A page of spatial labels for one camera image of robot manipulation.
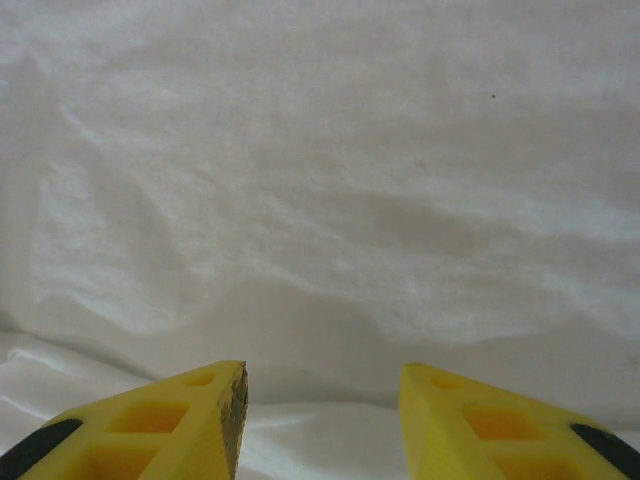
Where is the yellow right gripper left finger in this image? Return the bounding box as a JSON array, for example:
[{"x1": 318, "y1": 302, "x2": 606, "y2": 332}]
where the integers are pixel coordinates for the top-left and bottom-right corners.
[{"x1": 0, "y1": 358, "x2": 250, "y2": 480}]

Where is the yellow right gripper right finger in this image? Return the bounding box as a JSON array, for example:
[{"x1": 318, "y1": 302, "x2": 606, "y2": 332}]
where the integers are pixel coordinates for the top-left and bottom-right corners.
[{"x1": 399, "y1": 362, "x2": 640, "y2": 480}]

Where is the white t-shirt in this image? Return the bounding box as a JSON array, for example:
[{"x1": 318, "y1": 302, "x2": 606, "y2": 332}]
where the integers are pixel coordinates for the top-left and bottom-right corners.
[{"x1": 0, "y1": 0, "x2": 640, "y2": 480}]

